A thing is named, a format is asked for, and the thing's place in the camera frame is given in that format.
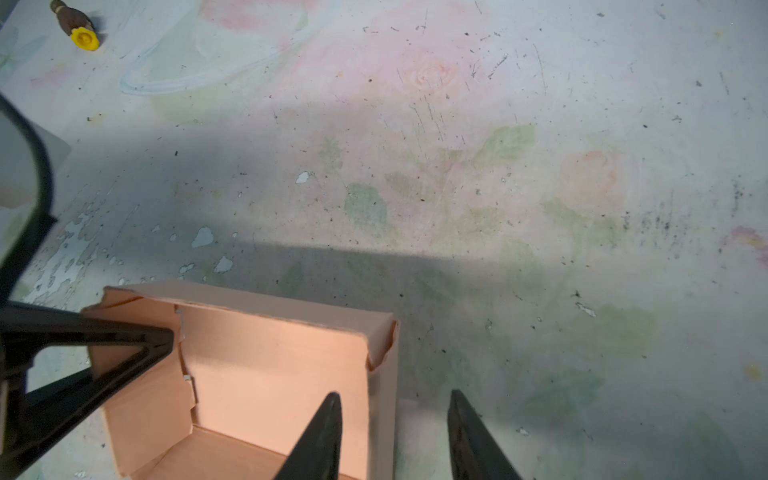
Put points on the orange cardboard paper box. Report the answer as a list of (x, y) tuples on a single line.
[(246, 374)]

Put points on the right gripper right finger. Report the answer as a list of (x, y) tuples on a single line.
[(474, 454)]

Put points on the small brown yellow toy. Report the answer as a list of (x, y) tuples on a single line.
[(76, 25)]

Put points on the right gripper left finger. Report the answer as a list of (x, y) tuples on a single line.
[(316, 455)]

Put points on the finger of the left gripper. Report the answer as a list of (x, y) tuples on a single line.
[(32, 422)]

